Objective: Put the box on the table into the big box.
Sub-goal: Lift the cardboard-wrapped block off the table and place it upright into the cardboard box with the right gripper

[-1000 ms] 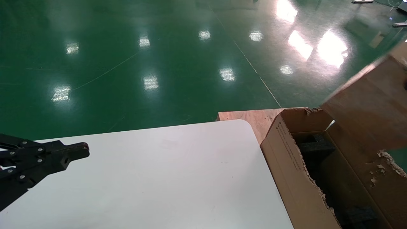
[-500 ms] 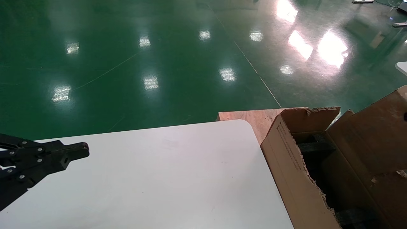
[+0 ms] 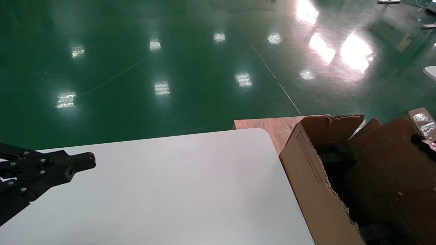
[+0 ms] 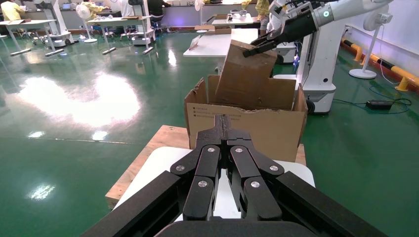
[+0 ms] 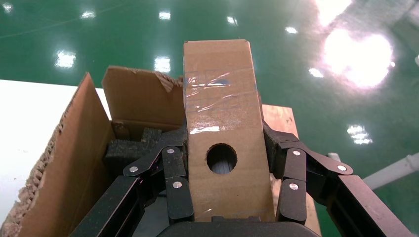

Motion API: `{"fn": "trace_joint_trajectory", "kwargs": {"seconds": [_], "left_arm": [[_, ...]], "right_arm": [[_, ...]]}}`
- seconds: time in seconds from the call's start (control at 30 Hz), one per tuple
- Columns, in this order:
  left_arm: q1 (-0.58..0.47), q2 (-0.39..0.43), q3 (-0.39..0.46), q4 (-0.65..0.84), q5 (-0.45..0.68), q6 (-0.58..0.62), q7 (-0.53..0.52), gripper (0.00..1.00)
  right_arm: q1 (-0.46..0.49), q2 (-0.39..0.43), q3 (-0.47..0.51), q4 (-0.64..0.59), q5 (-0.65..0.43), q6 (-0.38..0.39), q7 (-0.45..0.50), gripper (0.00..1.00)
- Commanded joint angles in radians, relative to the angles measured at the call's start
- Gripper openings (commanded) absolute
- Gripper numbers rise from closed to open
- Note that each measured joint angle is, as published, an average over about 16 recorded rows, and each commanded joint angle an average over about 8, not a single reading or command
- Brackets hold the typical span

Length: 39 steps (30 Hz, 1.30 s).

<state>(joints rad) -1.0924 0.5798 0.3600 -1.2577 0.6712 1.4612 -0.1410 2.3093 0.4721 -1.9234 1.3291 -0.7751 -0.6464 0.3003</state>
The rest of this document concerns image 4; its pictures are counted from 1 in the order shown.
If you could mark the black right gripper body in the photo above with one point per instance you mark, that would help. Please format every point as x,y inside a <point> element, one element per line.
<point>296,28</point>

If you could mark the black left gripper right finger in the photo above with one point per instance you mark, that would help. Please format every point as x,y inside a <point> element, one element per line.
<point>242,163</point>

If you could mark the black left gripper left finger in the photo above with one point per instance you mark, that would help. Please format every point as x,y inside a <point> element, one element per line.
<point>209,163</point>

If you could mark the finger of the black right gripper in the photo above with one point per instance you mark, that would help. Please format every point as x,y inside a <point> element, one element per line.
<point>263,37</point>
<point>260,49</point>

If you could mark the small brown cardboard box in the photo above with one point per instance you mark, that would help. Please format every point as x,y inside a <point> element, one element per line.
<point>245,75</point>

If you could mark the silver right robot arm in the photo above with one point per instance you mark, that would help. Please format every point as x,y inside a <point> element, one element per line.
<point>347,8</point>

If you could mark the big torn cardboard box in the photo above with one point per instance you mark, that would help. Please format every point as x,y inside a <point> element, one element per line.
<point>262,130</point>

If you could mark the flat cardboard box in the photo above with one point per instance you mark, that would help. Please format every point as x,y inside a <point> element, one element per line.
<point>217,30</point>

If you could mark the person in yellow shirt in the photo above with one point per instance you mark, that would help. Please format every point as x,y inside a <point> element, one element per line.
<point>11,10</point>
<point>92,8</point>
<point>262,8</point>

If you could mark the white work table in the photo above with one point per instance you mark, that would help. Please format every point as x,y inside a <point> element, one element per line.
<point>235,20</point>
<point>121,20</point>
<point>216,45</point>
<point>26,23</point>

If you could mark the white robot body column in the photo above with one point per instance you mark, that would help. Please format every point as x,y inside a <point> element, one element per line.
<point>319,65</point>

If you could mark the clear sign stand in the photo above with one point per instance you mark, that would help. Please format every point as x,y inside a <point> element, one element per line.
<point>195,42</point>

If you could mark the white standing fan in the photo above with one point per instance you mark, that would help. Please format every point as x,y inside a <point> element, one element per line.
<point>198,5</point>
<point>362,73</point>
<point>83,12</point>

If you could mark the person in black shirt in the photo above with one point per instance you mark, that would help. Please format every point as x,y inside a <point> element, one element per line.
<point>157,8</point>

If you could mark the black power adapter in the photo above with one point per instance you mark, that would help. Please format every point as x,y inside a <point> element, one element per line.
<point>379,104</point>

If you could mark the yellow black pipe barrier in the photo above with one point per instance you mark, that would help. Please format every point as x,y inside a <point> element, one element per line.
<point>402,72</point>

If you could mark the white wheeled robot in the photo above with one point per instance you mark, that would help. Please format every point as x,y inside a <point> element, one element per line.
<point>141,31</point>
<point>55,23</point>

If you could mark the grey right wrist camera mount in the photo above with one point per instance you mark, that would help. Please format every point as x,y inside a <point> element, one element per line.
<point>278,8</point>

